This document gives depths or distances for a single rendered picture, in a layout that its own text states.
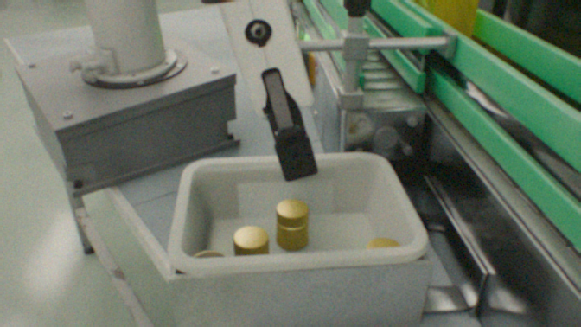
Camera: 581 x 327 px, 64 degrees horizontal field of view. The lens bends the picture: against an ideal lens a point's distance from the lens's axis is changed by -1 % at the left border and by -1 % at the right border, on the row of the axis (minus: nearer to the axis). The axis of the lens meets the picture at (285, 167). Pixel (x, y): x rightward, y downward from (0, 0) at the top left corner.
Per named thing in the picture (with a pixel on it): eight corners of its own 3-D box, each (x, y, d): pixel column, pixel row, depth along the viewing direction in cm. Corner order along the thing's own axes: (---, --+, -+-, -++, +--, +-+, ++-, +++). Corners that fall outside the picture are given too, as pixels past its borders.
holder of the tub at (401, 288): (475, 321, 44) (495, 259, 40) (179, 343, 42) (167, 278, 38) (417, 213, 58) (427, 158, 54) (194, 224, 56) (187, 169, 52)
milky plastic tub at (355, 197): (423, 323, 43) (439, 252, 38) (175, 341, 41) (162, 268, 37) (376, 211, 58) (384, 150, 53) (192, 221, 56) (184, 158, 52)
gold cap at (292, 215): (277, 253, 49) (277, 219, 47) (274, 231, 52) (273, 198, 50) (310, 250, 49) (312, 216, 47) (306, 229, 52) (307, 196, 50)
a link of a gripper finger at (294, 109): (298, 103, 36) (309, 143, 40) (285, 60, 38) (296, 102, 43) (263, 113, 36) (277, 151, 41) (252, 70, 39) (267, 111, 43)
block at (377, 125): (421, 163, 56) (430, 109, 52) (343, 166, 55) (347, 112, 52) (412, 148, 59) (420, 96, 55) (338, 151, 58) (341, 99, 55)
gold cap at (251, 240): (234, 284, 45) (232, 249, 43) (234, 259, 48) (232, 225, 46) (271, 282, 45) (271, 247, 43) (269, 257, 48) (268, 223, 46)
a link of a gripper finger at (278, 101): (287, 105, 33) (300, 148, 38) (267, 34, 37) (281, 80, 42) (271, 109, 33) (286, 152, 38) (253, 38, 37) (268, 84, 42)
